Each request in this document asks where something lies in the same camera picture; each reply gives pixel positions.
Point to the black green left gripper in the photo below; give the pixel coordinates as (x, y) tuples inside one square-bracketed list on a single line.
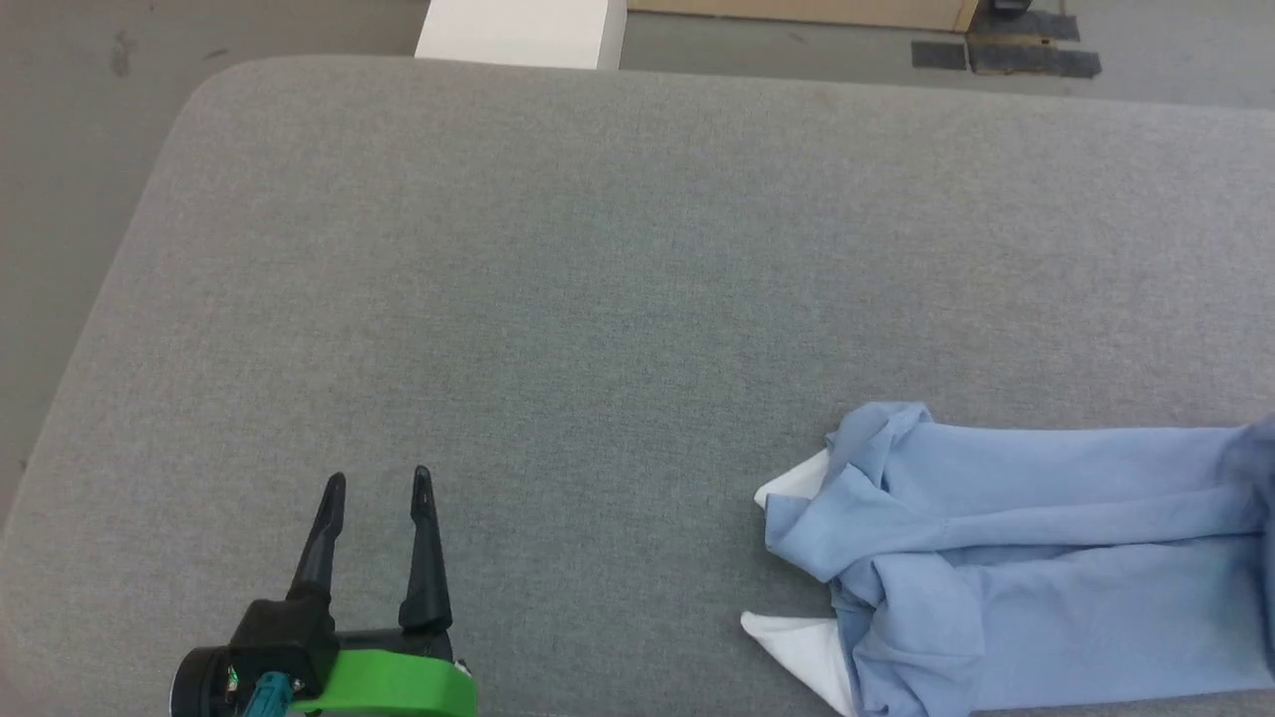
[(379, 682)]

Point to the light blue shirt white trim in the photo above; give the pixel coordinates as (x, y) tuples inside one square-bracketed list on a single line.
[(1046, 558)]

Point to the grey fabric sofa cushion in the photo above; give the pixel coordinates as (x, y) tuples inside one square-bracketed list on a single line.
[(558, 299)]

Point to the white rectangular box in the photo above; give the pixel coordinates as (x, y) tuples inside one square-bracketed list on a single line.
[(518, 30)]

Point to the lemon print grid panel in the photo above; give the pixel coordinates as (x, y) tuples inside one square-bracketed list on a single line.
[(797, 12)]

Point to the black tape patch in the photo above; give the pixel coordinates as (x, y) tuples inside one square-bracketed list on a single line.
[(1036, 60), (938, 55)]

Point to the black caster foot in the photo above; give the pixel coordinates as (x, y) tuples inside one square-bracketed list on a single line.
[(1008, 5)]

